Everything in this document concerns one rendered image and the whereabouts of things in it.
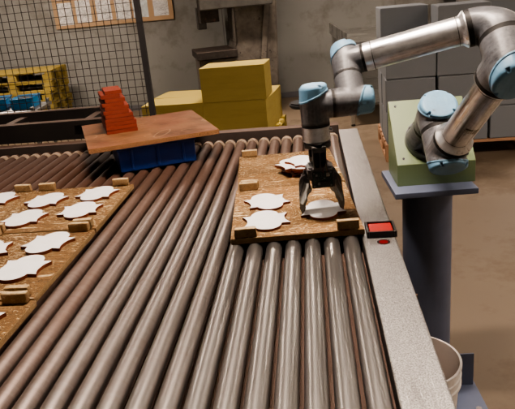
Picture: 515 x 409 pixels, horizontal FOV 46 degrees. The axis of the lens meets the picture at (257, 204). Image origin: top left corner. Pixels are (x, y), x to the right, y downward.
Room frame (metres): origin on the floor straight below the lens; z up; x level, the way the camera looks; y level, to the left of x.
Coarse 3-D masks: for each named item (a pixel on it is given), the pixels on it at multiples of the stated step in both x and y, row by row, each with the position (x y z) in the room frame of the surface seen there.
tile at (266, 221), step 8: (256, 216) 1.61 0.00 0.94; (264, 216) 1.60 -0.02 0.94; (272, 216) 1.60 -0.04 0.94; (280, 216) 1.59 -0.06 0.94; (248, 224) 1.55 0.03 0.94; (256, 224) 1.55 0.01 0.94; (264, 224) 1.54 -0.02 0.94; (272, 224) 1.54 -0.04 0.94; (280, 224) 1.53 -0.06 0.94; (288, 224) 1.54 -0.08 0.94
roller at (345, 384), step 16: (336, 240) 1.45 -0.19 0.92; (336, 256) 1.35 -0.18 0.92; (336, 272) 1.26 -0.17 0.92; (336, 288) 1.18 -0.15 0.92; (336, 304) 1.12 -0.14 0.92; (336, 320) 1.06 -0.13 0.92; (336, 336) 1.00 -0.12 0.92; (336, 352) 0.95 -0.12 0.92; (352, 352) 0.95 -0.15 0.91; (336, 368) 0.90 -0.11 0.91; (352, 368) 0.90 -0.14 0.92; (336, 384) 0.86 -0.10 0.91; (352, 384) 0.85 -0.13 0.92; (336, 400) 0.83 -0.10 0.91; (352, 400) 0.81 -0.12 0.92
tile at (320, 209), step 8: (320, 200) 1.68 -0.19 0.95; (328, 200) 1.67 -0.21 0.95; (312, 208) 1.63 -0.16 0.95; (320, 208) 1.62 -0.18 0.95; (328, 208) 1.61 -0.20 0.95; (336, 208) 1.61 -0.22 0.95; (304, 216) 1.58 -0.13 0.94; (312, 216) 1.57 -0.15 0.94; (320, 216) 1.56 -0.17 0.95; (328, 216) 1.55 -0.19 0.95; (336, 216) 1.56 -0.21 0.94
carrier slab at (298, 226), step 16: (240, 192) 1.86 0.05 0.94; (256, 192) 1.84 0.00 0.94; (272, 192) 1.83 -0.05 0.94; (288, 192) 1.81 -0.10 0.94; (320, 192) 1.78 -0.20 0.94; (240, 208) 1.71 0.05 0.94; (288, 208) 1.67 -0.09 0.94; (352, 208) 1.62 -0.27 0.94; (240, 224) 1.58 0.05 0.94; (304, 224) 1.53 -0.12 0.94; (320, 224) 1.52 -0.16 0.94; (336, 224) 1.51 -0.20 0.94; (240, 240) 1.48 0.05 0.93; (256, 240) 1.48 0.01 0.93; (272, 240) 1.47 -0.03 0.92
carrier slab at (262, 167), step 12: (264, 156) 2.28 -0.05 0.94; (276, 156) 2.26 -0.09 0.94; (288, 156) 2.24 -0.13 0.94; (240, 168) 2.14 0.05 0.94; (252, 168) 2.12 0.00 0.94; (264, 168) 2.11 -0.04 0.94; (276, 168) 2.10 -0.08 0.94; (336, 168) 2.03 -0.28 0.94; (240, 180) 1.99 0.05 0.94; (264, 180) 1.96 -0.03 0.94; (276, 180) 1.95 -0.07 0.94; (288, 180) 1.94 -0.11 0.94
